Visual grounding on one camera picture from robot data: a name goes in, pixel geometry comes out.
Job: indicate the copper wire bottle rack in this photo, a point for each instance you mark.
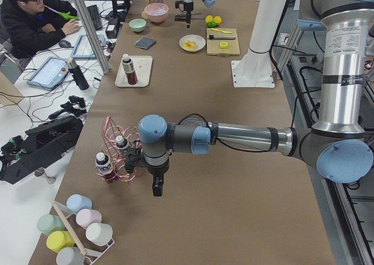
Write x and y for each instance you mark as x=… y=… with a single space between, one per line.
x=109 y=132

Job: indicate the yellow cup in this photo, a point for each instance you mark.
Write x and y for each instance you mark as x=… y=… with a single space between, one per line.
x=58 y=240

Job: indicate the grey cup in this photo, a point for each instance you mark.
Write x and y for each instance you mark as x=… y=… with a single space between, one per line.
x=70 y=256

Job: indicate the wooden cutting board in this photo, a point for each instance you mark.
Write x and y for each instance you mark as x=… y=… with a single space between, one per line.
x=212 y=46

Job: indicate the white cup rack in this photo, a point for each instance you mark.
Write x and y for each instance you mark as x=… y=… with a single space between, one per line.
x=92 y=252

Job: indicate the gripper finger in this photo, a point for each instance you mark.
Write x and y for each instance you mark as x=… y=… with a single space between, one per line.
x=158 y=182
x=188 y=20

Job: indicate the white plate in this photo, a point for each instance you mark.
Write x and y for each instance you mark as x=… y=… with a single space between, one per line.
x=200 y=42

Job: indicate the cream rabbit tray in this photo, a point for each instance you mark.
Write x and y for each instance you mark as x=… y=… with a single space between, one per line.
x=142 y=66

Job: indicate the steel cylinder black cap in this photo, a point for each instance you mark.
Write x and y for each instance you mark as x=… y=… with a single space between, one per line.
x=222 y=37

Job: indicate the bottle in rack upper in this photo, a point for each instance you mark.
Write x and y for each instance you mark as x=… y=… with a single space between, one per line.
x=122 y=145

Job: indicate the yellow plastic knife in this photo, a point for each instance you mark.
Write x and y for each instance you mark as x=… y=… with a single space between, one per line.
x=221 y=31

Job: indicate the twisted glazed donut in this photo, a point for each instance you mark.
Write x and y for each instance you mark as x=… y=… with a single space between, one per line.
x=189 y=45

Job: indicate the black keyboard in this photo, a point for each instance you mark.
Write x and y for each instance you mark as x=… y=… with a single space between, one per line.
x=95 y=16

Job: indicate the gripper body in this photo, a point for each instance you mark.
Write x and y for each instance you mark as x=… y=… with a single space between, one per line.
x=157 y=170
x=188 y=7

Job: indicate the teach pendant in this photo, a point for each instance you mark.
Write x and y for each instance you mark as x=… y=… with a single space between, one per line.
x=50 y=74
x=82 y=49

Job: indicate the white cup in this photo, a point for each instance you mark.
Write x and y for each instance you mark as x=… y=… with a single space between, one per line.
x=99 y=233

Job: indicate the blue cup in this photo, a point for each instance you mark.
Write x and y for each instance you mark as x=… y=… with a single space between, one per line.
x=77 y=202

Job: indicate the seated person in black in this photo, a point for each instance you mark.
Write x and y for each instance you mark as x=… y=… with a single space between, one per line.
x=35 y=25

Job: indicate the bottle in rack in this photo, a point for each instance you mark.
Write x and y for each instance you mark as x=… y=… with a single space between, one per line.
x=105 y=168
x=122 y=145

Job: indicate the black equipment case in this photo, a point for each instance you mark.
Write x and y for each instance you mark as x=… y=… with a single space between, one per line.
x=43 y=146

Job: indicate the metal ice scoop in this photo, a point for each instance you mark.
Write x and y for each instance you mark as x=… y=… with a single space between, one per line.
x=182 y=16

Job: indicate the computer mouse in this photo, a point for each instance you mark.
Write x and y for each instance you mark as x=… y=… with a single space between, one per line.
x=64 y=44

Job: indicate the aluminium frame post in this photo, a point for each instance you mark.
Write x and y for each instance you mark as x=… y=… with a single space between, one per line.
x=91 y=34

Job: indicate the yellow lemon upper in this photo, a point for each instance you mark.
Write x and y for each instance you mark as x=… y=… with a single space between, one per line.
x=209 y=19

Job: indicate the bottle in rack lower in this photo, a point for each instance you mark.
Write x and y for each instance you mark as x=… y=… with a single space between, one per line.
x=105 y=168

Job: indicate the black thermos bottle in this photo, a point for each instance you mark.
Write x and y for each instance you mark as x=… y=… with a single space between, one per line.
x=77 y=74

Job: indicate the pink cup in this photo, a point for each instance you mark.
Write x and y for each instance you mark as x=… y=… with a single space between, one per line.
x=86 y=217

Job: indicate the dark drink bottle on tray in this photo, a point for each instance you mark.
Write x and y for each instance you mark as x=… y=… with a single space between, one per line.
x=129 y=70

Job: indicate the grey folded cloth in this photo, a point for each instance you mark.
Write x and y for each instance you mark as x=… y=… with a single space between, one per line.
x=145 y=43

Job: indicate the mint cup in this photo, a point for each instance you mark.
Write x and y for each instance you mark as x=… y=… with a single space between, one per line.
x=49 y=223

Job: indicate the teach pendant far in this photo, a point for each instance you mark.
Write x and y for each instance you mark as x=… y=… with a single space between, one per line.
x=82 y=49

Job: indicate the green lime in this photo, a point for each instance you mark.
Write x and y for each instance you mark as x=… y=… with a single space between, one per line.
x=211 y=25

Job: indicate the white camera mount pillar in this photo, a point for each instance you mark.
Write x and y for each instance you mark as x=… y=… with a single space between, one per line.
x=254 y=70

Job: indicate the pink bowl with ice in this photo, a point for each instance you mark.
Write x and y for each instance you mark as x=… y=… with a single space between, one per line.
x=156 y=12

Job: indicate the mint green bowl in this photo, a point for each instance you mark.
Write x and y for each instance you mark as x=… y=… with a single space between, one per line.
x=137 y=25

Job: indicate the teach pendant near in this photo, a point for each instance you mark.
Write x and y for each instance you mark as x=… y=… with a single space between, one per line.
x=50 y=74

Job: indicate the half lemon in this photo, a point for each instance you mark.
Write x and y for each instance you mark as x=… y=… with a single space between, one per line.
x=223 y=45

